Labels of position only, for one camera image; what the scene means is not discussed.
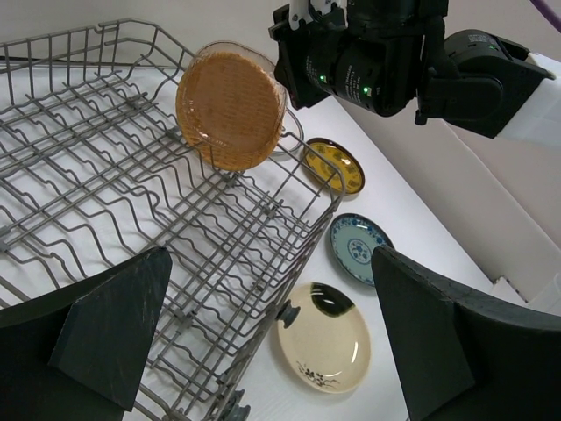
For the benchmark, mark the grey wire dish rack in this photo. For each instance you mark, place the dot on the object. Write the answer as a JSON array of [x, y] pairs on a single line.
[[94, 169]]

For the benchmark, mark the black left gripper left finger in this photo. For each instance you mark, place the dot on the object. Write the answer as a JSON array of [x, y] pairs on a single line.
[[78, 353]]

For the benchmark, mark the blue floral plate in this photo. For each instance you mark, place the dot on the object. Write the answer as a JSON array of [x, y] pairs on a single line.
[[352, 239]]

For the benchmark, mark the cream plate with green brushstroke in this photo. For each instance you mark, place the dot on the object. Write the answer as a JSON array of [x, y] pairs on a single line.
[[324, 339]]

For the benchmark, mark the yellow plate with brown rim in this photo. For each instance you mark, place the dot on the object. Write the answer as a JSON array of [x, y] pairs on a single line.
[[329, 162]]

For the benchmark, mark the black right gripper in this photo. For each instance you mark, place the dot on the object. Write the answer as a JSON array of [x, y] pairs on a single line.
[[369, 53]]

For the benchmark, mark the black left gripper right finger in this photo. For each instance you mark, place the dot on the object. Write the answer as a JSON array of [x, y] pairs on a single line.
[[462, 354]]

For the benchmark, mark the white plate with red characters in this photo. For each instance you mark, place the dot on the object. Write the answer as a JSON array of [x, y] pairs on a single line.
[[291, 137]]

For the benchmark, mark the orange woven bamboo plate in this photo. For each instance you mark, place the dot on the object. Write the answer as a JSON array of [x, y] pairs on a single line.
[[229, 106]]

